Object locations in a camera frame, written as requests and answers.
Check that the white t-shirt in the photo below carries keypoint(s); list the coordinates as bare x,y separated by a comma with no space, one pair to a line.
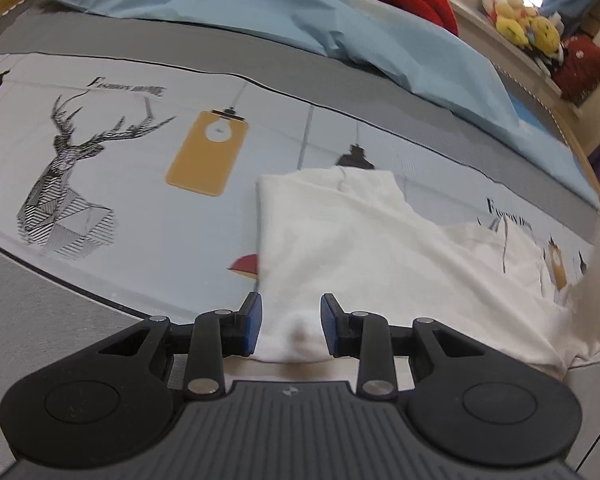
380,260

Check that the yellow round plush toy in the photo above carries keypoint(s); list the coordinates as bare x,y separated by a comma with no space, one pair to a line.
545,32

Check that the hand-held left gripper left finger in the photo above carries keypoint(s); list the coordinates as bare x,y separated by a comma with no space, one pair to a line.
253,322

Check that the printed grey bed sheet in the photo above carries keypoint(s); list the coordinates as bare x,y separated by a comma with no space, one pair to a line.
130,175

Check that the dark red cushion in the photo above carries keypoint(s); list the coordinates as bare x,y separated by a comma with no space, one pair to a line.
582,67

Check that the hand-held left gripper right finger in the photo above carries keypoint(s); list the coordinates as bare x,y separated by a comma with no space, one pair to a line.
329,325

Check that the light blue blanket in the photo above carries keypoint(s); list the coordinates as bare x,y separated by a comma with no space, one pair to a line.
360,25

